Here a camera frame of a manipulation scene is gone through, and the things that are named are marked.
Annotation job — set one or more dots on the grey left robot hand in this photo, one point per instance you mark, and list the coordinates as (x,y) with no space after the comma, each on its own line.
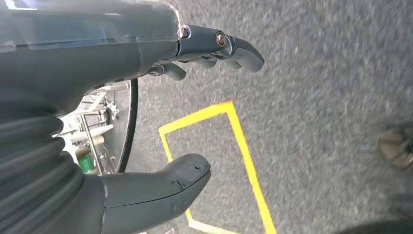
(96,58)

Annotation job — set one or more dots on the green container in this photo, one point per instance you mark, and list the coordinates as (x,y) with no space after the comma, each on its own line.
(85,164)

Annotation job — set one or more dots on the yellow floor tape outline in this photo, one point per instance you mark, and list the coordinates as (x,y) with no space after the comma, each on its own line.
(245,155)

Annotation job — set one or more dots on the grey metal frame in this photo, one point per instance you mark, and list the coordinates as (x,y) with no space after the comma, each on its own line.
(96,130)

